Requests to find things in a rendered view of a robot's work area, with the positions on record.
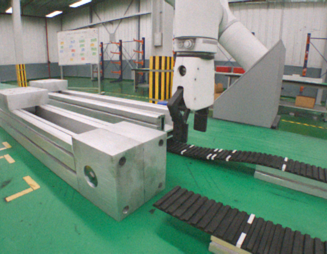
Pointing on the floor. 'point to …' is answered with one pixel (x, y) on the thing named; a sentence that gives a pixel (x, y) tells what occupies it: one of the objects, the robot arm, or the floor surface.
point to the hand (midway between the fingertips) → (191, 130)
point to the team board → (79, 50)
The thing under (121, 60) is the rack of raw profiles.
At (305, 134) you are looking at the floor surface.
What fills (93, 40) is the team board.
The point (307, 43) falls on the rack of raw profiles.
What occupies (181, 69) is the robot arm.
